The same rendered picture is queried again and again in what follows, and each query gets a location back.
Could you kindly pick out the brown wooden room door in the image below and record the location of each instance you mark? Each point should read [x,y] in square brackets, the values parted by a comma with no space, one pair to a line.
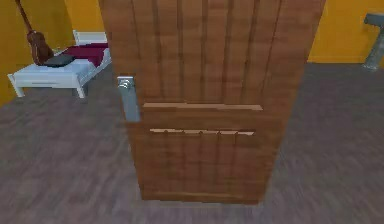
[213,83]

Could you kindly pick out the dark red blanket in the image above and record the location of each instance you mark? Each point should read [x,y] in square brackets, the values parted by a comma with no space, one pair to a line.
[89,52]

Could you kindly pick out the white bed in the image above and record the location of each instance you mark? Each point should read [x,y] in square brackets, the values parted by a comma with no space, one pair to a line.
[56,75]

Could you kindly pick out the brown guitar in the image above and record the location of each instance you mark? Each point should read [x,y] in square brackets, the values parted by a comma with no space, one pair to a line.
[39,46]

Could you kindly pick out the grey pedestal sink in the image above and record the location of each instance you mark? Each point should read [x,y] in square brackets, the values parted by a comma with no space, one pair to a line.
[376,46]

